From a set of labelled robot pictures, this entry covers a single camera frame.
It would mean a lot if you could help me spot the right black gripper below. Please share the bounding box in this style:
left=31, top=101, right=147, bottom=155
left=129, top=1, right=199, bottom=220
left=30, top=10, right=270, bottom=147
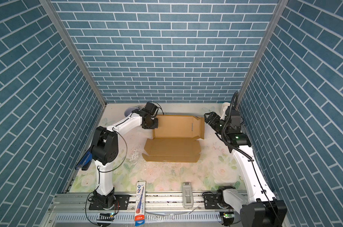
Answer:
left=205, top=112, right=228, bottom=137

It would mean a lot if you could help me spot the brown cardboard box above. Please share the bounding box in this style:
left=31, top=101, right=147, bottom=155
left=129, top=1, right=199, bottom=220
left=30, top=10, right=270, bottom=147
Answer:
left=142, top=115, right=205, bottom=163

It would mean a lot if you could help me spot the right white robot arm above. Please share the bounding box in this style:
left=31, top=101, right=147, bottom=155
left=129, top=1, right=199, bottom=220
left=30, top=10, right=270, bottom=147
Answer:
left=204, top=108, right=287, bottom=227

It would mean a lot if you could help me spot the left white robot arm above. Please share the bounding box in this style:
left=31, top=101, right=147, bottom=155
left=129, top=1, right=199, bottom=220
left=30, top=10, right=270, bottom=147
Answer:
left=90, top=102, right=159, bottom=210

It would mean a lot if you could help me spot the white ceramic mug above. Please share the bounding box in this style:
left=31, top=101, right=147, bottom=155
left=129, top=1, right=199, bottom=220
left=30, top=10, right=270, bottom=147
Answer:
left=220, top=102, right=230, bottom=120

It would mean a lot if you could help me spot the grey white remote device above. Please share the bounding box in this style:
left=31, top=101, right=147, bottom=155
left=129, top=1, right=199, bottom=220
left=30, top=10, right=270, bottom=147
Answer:
left=182, top=182, right=194, bottom=209

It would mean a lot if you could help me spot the blue stapler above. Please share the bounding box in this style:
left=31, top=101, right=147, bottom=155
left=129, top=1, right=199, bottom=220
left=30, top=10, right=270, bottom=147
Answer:
left=75, top=151, right=92, bottom=171

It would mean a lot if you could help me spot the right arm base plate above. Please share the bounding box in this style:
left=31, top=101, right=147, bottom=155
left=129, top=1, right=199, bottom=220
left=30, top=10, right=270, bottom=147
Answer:
left=202, top=192, right=226, bottom=210

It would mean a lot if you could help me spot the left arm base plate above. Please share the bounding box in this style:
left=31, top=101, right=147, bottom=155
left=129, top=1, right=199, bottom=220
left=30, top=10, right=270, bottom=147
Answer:
left=88, top=194, right=130, bottom=211

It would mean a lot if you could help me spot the aluminium front rail frame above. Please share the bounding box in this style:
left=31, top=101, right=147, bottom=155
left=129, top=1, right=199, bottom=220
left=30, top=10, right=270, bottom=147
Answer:
left=41, top=190, right=247, bottom=227

